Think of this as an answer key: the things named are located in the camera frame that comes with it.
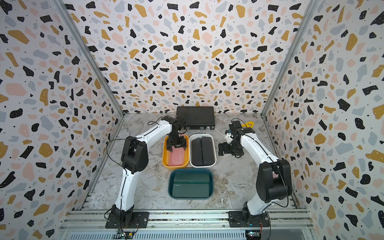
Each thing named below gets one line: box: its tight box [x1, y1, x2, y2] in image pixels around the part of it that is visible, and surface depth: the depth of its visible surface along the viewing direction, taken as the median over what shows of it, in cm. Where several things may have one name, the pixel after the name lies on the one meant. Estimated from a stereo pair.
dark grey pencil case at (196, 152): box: [191, 137, 203, 167], surface depth 98 cm
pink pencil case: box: [168, 146, 185, 167], surface depth 94 cm
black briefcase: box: [175, 106, 216, 130], surface depth 123 cm
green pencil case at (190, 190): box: [172, 183, 210, 198], surface depth 80 cm
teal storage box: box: [167, 168, 215, 200], surface depth 83 cm
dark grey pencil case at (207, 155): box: [201, 136, 215, 166], surface depth 97 cm
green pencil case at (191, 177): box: [173, 172, 210, 182], surface depth 85 cm
